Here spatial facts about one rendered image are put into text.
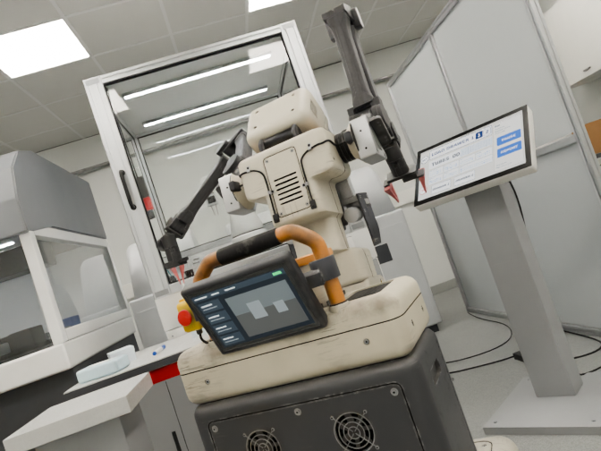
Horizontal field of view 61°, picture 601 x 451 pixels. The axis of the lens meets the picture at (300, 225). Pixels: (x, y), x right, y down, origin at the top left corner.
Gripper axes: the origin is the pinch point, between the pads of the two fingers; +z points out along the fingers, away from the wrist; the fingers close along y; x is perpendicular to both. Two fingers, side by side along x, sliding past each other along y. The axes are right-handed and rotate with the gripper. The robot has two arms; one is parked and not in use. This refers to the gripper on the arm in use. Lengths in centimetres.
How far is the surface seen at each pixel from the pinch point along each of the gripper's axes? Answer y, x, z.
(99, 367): 33.8, 28.9, 18.1
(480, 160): -125, 33, -11
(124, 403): 22, 87, 21
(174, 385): 12.6, 35.1, 31.0
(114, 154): 11, -27, -63
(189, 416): 11, 36, 42
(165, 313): 10.5, -24.6, 11.4
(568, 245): -196, -16, 44
